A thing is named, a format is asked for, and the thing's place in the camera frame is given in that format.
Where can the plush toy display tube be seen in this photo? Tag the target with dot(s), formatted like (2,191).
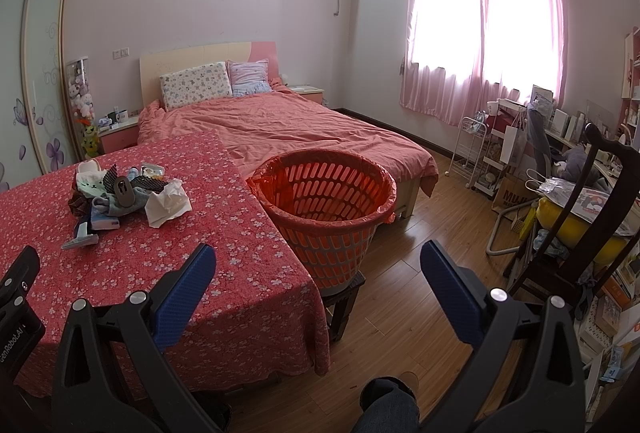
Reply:
(81,106)

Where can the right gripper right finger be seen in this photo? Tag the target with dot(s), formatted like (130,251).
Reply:
(546,392)

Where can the blue hand cream tube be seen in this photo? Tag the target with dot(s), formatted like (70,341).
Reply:
(84,236)

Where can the salmon pink bed duvet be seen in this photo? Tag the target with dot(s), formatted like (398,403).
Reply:
(257,127)

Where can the right nightstand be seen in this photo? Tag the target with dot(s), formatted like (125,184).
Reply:
(311,93)

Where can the pink left nightstand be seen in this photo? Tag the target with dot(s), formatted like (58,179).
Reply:
(123,135)

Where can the grey blue sock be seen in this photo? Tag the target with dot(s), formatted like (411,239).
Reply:
(106,211)

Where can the cluttered desk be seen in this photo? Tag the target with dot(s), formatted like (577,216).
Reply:
(561,138)

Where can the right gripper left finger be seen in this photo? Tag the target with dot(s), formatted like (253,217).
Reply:
(111,374)

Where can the white mug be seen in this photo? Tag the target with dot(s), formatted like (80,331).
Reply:
(122,115)

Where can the beige pink headboard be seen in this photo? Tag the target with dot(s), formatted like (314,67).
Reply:
(154,65)

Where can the orange plastic laundry basket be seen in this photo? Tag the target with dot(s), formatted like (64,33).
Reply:
(327,206)

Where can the floral white pillow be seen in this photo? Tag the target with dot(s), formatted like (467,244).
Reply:
(195,85)

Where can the white tissue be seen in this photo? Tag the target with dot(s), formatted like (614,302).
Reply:
(170,203)

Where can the dark brown shoe insole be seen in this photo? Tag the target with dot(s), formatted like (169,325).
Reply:
(124,193)

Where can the floral glass wardrobe door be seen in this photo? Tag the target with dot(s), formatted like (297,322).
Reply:
(36,132)

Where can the dark wooden chair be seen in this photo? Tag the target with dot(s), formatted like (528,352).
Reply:
(589,236)

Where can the mint white sock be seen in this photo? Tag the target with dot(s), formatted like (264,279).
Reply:
(91,183)

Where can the person knee dark trousers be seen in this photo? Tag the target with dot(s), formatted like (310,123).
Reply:
(388,405)

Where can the black foam net sleeve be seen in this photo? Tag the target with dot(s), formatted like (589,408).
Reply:
(136,180)

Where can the snack wrapper packet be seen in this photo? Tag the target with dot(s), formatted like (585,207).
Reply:
(152,171)

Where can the black wooden stool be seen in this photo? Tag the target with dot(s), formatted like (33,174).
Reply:
(339,307)

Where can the pink striped pillow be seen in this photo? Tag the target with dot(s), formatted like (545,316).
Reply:
(249,78)

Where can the red white paper cup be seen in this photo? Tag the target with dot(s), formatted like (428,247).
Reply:
(89,167)

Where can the white wire rack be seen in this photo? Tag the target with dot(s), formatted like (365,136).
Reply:
(469,148)

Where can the red floral tablecloth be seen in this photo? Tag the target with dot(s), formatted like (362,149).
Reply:
(261,314)

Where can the pink window curtain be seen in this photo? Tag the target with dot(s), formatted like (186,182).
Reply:
(461,54)

